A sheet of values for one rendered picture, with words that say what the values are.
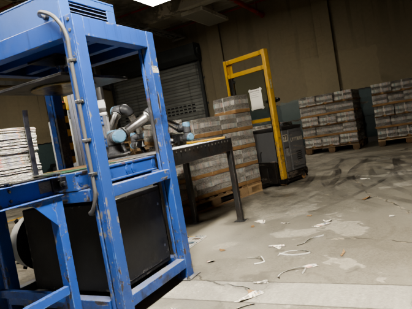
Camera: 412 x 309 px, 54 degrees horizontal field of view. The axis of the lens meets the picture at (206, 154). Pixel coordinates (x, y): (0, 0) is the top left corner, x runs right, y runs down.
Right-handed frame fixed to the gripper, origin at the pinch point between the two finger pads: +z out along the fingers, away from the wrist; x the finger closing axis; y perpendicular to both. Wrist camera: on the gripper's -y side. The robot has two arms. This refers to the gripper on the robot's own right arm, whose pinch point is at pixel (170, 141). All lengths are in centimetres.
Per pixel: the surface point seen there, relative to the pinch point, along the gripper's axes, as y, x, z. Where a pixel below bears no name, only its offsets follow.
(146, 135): 11.1, 6.7, 33.0
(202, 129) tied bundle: 9, -55, 8
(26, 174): -4, 197, -138
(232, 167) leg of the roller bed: -33, -7, -78
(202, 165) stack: -32, -43, 4
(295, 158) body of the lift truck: -50, -207, -7
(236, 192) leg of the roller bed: -57, -7, -78
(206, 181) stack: -52, -45, 4
